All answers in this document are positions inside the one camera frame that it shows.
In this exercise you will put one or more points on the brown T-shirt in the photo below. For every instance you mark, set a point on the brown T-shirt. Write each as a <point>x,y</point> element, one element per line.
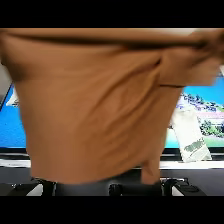
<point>90,110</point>

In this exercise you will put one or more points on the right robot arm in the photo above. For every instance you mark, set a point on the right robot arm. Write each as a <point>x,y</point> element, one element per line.
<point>182,188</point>

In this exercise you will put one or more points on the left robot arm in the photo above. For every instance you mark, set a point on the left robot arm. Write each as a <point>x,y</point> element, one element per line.
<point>35,188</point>

